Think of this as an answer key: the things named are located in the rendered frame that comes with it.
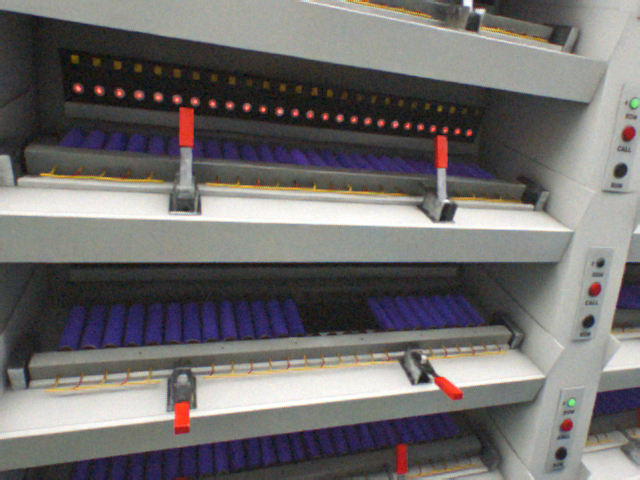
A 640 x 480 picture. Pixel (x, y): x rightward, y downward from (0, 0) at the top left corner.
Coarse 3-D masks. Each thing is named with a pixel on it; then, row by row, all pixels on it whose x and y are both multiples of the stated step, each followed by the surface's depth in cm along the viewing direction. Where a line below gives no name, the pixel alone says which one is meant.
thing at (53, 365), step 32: (64, 352) 41; (96, 352) 42; (128, 352) 42; (160, 352) 43; (192, 352) 44; (224, 352) 45; (256, 352) 46; (288, 352) 47; (320, 352) 48; (352, 352) 50; (384, 352) 51; (128, 384) 41
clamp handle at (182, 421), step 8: (184, 384) 41; (184, 392) 39; (176, 400) 38; (184, 400) 38; (176, 408) 36; (184, 408) 36; (176, 416) 35; (184, 416) 35; (176, 424) 34; (184, 424) 34; (176, 432) 34; (184, 432) 34
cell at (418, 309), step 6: (408, 300) 60; (414, 300) 60; (414, 306) 59; (420, 306) 59; (414, 312) 59; (420, 312) 58; (426, 312) 58; (420, 318) 57; (426, 318) 57; (426, 324) 56; (432, 324) 56
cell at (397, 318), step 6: (384, 300) 59; (390, 300) 59; (384, 306) 58; (390, 306) 58; (396, 306) 58; (390, 312) 57; (396, 312) 57; (396, 318) 56; (402, 318) 56; (396, 324) 55; (402, 324) 55
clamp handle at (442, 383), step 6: (420, 360) 49; (426, 360) 49; (420, 366) 48; (426, 366) 48; (426, 372) 47; (432, 372) 47; (432, 378) 46; (438, 378) 45; (444, 378) 45; (438, 384) 45; (444, 384) 44; (450, 384) 44; (444, 390) 44; (450, 390) 43; (456, 390) 43; (450, 396) 43; (456, 396) 42; (462, 396) 43
